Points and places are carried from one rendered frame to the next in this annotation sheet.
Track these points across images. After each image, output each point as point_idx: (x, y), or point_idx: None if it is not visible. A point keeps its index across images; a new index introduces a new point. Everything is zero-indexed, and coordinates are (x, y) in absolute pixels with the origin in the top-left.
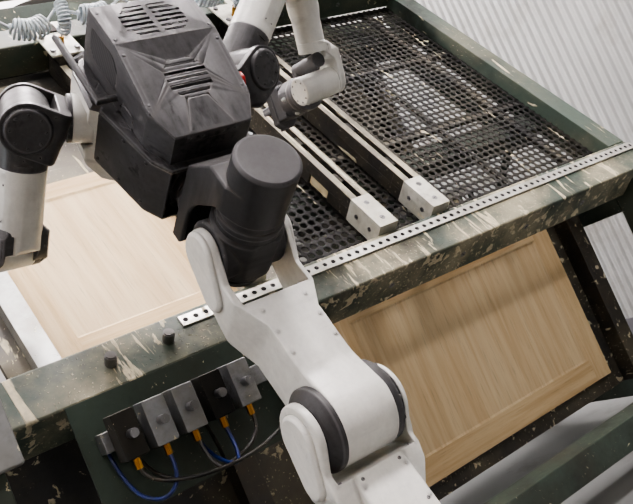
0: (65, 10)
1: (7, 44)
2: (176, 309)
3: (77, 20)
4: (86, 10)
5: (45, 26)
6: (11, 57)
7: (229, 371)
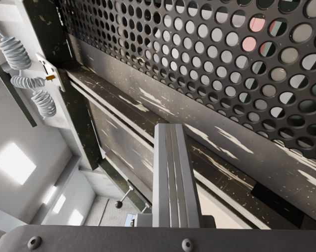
0: (21, 85)
1: (60, 97)
2: None
3: (30, 35)
4: (14, 66)
5: (40, 99)
6: (69, 95)
7: None
